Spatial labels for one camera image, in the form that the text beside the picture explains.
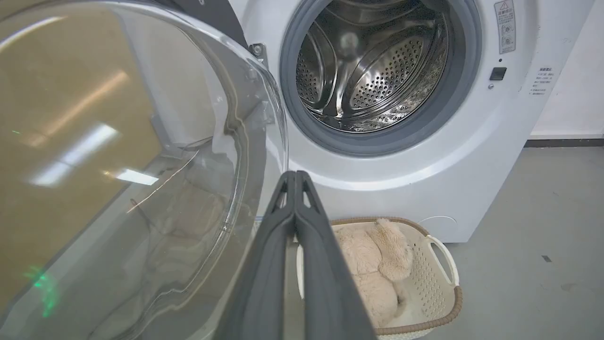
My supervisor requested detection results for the metal door hinge bracket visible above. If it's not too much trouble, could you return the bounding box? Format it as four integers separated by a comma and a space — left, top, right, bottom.
249, 43, 269, 69

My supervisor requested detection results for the white front-load washing machine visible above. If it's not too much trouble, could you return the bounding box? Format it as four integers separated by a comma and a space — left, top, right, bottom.
228, 0, 596, 244

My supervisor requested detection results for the small printed text sticker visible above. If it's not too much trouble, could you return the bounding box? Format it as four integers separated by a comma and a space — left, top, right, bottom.
529, 66, 554, 97

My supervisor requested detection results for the stainless steel perforated drum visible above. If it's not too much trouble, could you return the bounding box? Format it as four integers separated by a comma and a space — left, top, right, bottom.
296, 0, 449, 133

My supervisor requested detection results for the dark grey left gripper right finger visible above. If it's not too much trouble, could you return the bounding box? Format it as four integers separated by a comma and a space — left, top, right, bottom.
294, 170, 377, 340

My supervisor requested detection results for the white plastic laundry basket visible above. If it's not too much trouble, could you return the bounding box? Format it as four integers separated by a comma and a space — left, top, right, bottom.
296, 217, 463, 340

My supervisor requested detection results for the transparent round washing machine door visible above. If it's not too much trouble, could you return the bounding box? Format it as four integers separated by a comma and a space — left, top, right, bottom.
0, 0, 289, 340

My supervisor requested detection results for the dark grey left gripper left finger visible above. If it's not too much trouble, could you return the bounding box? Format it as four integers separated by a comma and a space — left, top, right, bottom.
213, 171, 296, 340

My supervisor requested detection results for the beige plush toy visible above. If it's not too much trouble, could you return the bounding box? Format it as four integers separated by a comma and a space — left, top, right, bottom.
334, 218, 414, 328

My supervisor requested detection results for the warning sticker with red triangle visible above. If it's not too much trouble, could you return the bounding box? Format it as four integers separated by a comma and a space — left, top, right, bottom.
494, 0, 516, 54

